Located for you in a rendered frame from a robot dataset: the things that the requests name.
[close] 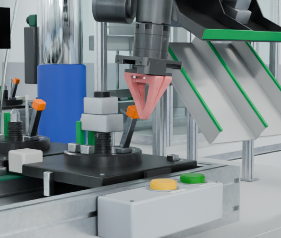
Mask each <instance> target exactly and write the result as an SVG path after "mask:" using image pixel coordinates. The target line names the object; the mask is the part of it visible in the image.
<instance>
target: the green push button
mask: <svg viewBox="0 0 281 238"><path fill-rule="evenodd" d="M180 182H183V183H192V184H195V183H203V182H205V176H204V175H203V174H200V173H184V174H181V175H180Z"/></svg>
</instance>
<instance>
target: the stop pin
mask: <svg viewBox="0 0 281 238"><path fill-rule="evenodd" d="M53 195H54V172H51V171H46V172H44V196H53Z"/></svg>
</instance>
